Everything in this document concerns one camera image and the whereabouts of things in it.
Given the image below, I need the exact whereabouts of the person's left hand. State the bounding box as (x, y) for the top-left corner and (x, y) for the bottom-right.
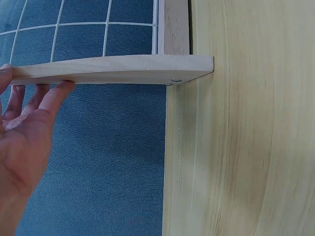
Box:
(0, 63), (76, 236)

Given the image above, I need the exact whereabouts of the wooden rack with white grid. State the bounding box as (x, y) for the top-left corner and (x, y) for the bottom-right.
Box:
(0, 0), (215, 87)

